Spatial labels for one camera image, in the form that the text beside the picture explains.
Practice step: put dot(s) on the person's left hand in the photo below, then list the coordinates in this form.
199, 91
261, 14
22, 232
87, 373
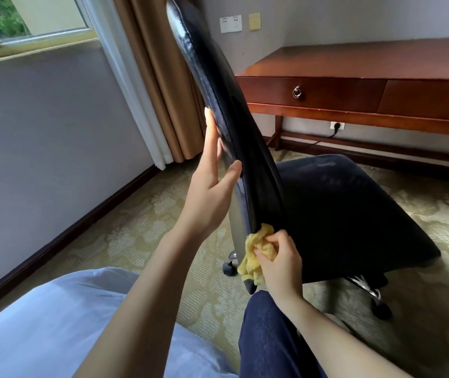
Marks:
208, 200

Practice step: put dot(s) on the person's right hand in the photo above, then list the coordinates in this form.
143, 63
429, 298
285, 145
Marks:
283, 271

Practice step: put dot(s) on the yellow cleaning cloth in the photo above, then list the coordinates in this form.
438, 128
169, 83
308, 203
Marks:
252, 251

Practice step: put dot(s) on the black leather chair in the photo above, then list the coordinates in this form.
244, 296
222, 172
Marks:
346, 216

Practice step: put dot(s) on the person's right forearm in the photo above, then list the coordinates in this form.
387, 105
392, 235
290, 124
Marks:
338, 346

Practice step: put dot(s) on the person's left forearm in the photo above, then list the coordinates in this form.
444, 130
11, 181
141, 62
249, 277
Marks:
141, 322

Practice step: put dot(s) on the navy dress with white trim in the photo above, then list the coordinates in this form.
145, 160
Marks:
268, 342

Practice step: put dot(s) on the brown and white curtains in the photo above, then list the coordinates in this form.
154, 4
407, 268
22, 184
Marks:
130, 86

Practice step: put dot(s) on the small white power socket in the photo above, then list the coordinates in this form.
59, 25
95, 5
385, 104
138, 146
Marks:
332, 125

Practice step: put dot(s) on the large white socket plate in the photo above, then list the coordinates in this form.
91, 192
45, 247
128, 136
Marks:
231, 24

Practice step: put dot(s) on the white bed sheet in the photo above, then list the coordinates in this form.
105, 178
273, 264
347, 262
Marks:
51, 330

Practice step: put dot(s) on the red-brown wooden table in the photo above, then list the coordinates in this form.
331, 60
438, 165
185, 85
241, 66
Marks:
366, 59

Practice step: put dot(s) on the yellow switch plate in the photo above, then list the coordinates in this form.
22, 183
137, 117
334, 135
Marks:
255, 21

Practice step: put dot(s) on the window with cream frame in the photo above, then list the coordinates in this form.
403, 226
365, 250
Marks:
43, 39

